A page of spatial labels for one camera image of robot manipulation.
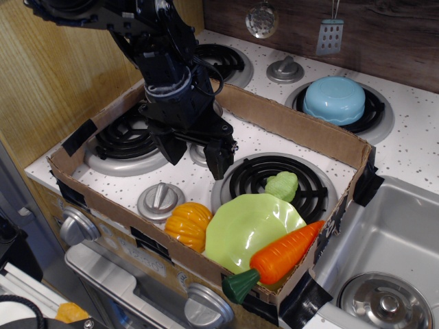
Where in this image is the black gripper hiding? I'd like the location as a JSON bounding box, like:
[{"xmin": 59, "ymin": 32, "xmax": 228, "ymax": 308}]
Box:
[{"xmin": 143, "ymin": 66, "xmax": 237, "ymax": 180}]

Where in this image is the orange toy carrot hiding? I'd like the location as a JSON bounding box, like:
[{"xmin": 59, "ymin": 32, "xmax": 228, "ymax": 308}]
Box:
[{"xmin": 222, "ymin": 221, "xmax": 325, "ymax": 304}]

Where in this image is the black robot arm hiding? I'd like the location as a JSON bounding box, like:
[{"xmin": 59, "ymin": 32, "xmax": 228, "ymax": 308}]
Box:
[{"xmin": 25, "ymin": 1, "xmax": 236, "ymax": 180}]

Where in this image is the light green plastic plate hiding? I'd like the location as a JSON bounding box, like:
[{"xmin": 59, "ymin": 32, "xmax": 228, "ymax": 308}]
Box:
[{"xmin": 204, "ymin": 193, "xmax": 307, "ymax": 285}]

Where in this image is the silver middle stovetop knob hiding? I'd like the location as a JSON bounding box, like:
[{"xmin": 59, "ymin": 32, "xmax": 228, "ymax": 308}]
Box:
[{"xmin": 189, "ymin": 143, "xmax": 208, "ymax": 168}]

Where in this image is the silver stovetop knob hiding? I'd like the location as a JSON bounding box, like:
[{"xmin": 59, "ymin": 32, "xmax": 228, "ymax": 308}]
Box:
[
  {"xmin": 266, "ymin": 56, "xmax": 305, "ymax": 84},
  {"xmin": 189, "ymin": 143, "xmax": 208, "ymax": 168},
  {"xmin": 137, "ymin": 182, "xmax": 186, "ymax": 223}
]

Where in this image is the silver front stovetop knob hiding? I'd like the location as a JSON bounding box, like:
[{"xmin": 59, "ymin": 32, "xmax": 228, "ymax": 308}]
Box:
[{"xmin": 137, "ymin": 182, "xmax": 186, "ymax": 223}]

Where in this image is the orange toy pumpkin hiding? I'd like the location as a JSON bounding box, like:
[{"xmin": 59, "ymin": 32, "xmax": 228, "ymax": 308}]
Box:
[{"xmin": 165, "ymin": 202, "xmax": 213, "ymax": 253}]

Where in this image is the front left stove burner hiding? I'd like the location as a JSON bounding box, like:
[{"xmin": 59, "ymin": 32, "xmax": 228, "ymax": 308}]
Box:
[{"xmin": 84, "ymin": 106, "xmax": 167, "ymax": 177}]

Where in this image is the light green toy vegetable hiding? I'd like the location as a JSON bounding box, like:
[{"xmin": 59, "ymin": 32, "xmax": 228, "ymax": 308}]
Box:
[{"xmin": 265, "ymin": 171, "xmax": 299, "ymax": 202}]

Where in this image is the back left stove burner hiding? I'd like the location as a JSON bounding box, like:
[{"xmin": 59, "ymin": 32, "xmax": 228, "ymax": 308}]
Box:
[{"xmin": 195, "ymin": 44, "xmax": 254, "ymax": 88}]

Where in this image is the brown cardboard fence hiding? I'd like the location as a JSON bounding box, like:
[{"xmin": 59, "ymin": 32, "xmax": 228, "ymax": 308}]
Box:
[{"xmin": 47, "ymin": 77, "xmax": 385, "ymax": 326}]

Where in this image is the silver back stovetop knob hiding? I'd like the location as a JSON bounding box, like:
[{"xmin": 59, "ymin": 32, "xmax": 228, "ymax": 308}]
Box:
[{"xmin": 266, "ymin": 56, "xmax": 305, "ymax": 84}]

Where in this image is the silver left oven knob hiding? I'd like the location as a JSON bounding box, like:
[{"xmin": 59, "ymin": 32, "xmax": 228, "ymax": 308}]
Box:
[{"xmin": 60, "ymin": 206, "xmax": 101, "ymax": 246}]

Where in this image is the silver oven knob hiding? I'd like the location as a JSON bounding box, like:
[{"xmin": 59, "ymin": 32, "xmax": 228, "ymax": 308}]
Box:
[
  {"xmin": 60, "ymin": 206, "xmax": 101, "ymax": 246},
  {"xmin": 184, "ymin": 283, "xmax": 235, "ymax": 329}
]

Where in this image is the hanging metal strainer spoon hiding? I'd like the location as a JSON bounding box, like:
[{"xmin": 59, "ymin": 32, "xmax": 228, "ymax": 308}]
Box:
[{"xmin": 245, "ymin": 1, "xmax": 278, "ymax": 39}]

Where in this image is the light blue plastic bowl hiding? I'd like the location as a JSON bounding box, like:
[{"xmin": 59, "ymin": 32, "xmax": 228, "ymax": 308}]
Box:
[{"xmin": 299, "ymin": 76, "xmax": 366, "ymax": 126}]

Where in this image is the silver right oven knob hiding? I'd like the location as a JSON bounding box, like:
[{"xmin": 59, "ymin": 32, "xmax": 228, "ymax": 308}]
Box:
[{"xmin": 184, "ymin": 283, "xmax": 235, "ymax": 329}]

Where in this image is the hanging metal slotted spatula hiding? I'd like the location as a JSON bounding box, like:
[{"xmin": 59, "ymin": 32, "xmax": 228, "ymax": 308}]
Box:
[{"xmin": 316, "ymin": 1, "xmax": 344, "ymax": 56}]

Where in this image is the back right stove burner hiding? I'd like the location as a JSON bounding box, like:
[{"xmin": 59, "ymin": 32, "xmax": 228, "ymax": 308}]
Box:
[{"xmin": 285, "ymin": 82, "xmax": 394, "ymax": 145}]

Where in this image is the orange object bottom left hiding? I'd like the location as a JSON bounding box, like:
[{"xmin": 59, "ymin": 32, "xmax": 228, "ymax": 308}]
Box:
[{"xmin": 55, "ymin": 302, "xmax": 89, "ymax": 324}]

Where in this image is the steel sink basin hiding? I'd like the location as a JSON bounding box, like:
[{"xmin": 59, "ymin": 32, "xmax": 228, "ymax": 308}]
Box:
[{"xmin": 279, "ymin": 175, "xmax": 439, "ymax": 329}]

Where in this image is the steel pot lid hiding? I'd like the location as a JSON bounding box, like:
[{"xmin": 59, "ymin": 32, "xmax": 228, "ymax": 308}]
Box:
[{"xmin": 337, "ymin": 272, "xmax": 434, "ymax": 328}]

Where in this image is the silver oven door handle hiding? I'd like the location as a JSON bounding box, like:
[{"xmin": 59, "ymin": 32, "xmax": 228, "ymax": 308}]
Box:
[{"xmin": 65, "ymin": 243, "xmax": 181, "ymax": 328}]

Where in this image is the black braided cable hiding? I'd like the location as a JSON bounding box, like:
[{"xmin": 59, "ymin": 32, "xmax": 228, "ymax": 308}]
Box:
[{"xmin": 0, "ymin": 294, "xmax": 46, "ymax": 329}]

